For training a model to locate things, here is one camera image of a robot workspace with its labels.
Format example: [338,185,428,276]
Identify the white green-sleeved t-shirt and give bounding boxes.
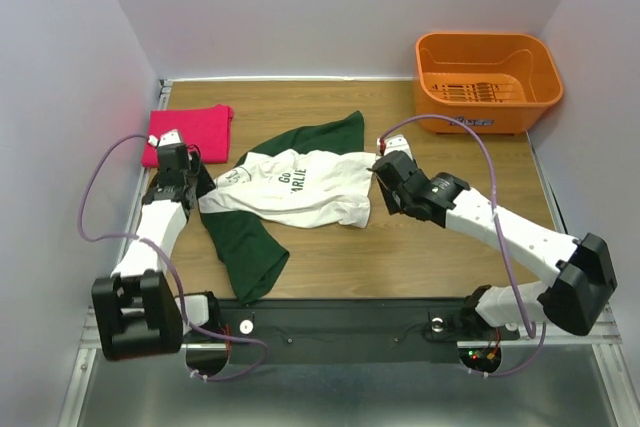
[198,111,376,304]

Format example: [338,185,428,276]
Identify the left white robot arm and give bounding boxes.
[91,130,223,361]

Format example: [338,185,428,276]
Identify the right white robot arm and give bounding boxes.
[371,150,617,337]

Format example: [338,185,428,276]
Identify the folded pink t-shirt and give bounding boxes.
[147,104,234,164]

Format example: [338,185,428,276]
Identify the orange plastic basket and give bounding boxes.
[414,32,564,135]

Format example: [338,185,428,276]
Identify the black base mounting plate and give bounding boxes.
[208,297,519,366]

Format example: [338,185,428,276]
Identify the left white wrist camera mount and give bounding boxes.
[147,129,183,149]

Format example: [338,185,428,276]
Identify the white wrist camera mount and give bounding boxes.
[147,129,183,149]
[376,134,413,159]

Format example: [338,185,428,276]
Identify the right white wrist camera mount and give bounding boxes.
[376,134,413,159]

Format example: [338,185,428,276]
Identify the aluminium table frame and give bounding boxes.
[61,79,637,426]

